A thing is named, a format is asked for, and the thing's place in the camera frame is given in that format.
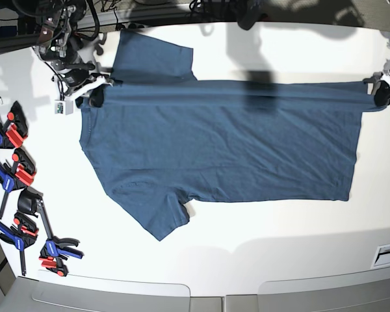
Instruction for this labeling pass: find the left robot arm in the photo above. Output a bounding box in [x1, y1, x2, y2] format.
[363, 69, 390, 107]

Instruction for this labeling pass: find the dark blue T-shirt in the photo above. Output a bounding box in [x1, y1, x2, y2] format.
[80, 31, 382, 240]

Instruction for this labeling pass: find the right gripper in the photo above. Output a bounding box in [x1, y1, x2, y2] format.
[63, 73, 114, 108]

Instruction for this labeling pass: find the blue red bar clamp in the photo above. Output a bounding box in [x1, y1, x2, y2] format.
[0, 148, 36, 219]
[0, 101, 28, 150]
[0, 211, 38, 276]

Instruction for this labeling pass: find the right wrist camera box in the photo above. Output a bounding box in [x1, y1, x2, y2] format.
[54, 100, 74, 115]

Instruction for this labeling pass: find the long black bar clamp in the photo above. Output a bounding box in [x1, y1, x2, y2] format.
[18, 188, 84, 277]

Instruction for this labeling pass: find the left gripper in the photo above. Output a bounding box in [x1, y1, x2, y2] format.
[363, 69, 390, 107]

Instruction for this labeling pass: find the top blue red bar clamp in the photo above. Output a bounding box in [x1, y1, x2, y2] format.
[0, 101, 28, 150]

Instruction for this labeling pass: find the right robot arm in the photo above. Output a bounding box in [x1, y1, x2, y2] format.
[34, 1, 114, 114]

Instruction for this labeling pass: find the white label slot plate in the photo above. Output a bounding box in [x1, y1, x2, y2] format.
[371, 244, 390, 269]

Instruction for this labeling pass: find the black object at table top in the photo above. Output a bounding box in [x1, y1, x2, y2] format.
[237, 0, 264, 31]

